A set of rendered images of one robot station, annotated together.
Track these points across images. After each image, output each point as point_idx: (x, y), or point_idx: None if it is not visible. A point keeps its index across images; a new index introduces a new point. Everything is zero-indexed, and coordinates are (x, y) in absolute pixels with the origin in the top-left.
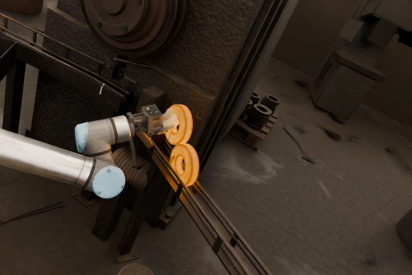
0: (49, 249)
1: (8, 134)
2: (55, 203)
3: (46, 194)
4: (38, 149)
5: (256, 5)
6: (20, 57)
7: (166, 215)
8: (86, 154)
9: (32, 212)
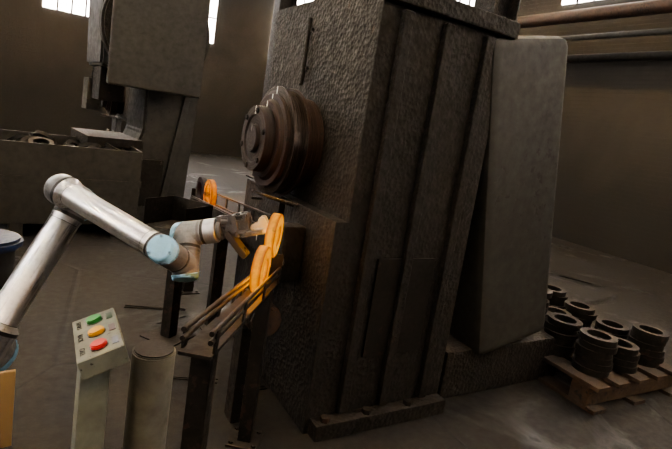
0: (173, 408)
1: (112, 206)
2: None
3: None
4: (124, 216)
5: (365, 110)
6: None
7: (320, 418)
8: None
9: (184, 378)
